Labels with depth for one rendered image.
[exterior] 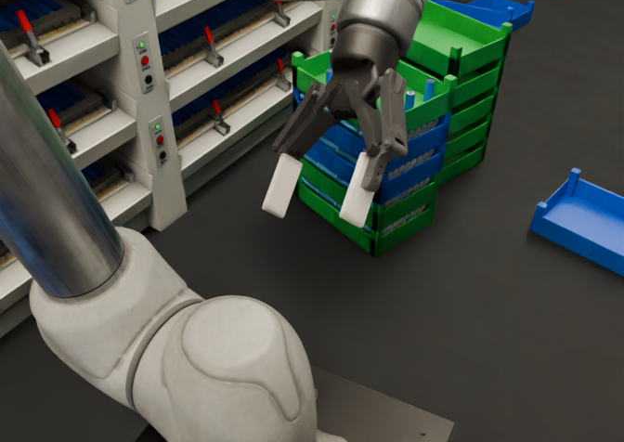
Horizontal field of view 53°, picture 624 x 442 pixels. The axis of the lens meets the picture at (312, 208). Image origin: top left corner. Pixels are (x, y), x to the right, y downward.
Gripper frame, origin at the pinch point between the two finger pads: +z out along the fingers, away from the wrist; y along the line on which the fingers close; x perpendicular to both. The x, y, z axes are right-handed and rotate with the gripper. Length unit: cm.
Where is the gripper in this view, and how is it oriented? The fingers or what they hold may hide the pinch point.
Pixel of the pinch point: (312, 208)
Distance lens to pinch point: 68.1
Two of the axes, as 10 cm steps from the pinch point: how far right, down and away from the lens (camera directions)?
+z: -3.3, 9.3, -1.9
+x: -7.2, -3.7, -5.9
